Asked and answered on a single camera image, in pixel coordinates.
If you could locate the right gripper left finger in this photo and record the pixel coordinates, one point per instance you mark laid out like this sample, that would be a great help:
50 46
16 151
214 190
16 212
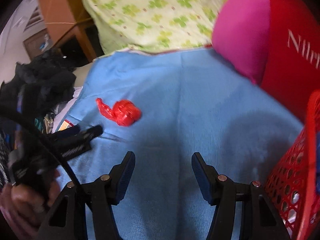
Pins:
108 191

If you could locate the small orange white box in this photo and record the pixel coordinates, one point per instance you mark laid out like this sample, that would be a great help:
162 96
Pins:
65 125

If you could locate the pink pillow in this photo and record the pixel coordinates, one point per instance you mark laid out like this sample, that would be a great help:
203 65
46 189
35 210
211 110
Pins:
241 34

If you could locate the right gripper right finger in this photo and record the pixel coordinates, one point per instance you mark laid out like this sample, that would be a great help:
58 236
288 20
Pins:
219 191

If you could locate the person's left hand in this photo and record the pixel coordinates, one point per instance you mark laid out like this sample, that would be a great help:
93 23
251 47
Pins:
21 207

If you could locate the light blue blanket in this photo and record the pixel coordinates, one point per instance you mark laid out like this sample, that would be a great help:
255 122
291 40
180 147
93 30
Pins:
191 101

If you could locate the red plastic mesh basket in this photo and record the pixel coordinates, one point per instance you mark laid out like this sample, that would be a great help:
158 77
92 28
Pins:
293 184

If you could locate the brown wooden door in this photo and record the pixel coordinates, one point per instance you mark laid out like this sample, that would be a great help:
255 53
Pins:
38 44

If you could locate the red plastic trash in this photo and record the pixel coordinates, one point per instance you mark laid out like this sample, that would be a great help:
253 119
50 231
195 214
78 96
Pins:
123 113

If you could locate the red Nilrich shopping bag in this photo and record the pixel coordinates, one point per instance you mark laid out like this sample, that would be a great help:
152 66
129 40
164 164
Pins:
292 70

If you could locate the green clover patterned quilt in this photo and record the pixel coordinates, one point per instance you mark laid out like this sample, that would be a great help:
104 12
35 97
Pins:
153 26

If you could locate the black clothes pile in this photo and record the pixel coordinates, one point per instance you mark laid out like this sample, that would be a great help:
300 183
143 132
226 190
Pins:
52 76

